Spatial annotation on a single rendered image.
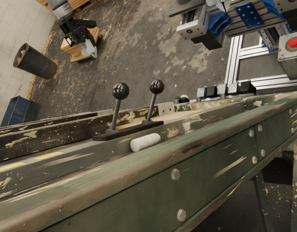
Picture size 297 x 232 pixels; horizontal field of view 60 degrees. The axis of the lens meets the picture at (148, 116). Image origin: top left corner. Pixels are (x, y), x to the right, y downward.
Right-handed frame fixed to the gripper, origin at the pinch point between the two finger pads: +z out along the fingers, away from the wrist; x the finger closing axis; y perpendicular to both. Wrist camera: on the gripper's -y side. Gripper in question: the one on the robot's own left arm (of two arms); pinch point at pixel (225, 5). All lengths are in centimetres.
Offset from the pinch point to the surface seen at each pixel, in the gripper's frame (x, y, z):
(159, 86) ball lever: -7.3, 29.7, 4.8
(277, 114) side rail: 12.9, 19.4, 23.1
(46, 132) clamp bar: -47, 45, 7
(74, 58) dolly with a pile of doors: -359, -165, 48
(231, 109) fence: -12.5, -3.0, 39.2
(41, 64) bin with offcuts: -447, -152, 35
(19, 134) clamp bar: -47, 52, 2
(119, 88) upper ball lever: -7.3, 40.0, -2.0
